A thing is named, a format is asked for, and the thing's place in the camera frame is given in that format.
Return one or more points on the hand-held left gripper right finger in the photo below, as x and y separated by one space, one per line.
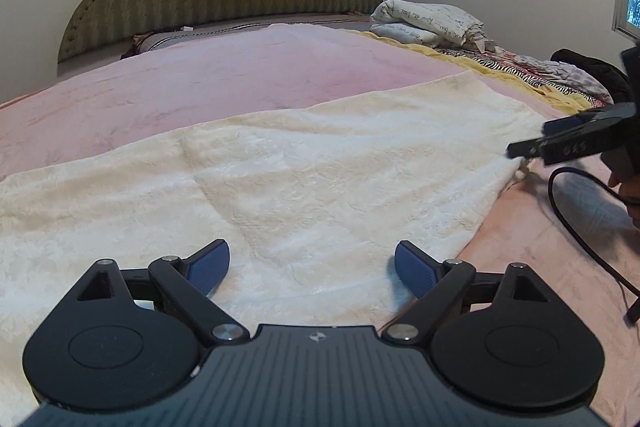
415 264

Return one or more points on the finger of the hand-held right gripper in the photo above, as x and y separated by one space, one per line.
525 148
590 118

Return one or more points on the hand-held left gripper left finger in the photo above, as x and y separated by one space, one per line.
210 263

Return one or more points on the cream white blanket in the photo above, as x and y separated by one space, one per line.
300 167

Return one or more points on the person's right hand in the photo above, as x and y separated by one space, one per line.
631 193

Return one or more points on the black cloth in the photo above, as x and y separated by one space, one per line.
595 69

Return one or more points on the grey floral cloth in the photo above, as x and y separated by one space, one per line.
565 74

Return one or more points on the zebra striped cloth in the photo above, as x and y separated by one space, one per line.
475 55

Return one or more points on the pink floral blanket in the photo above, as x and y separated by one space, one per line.
200 77

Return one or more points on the grey striped pillow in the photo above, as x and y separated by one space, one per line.
225 29

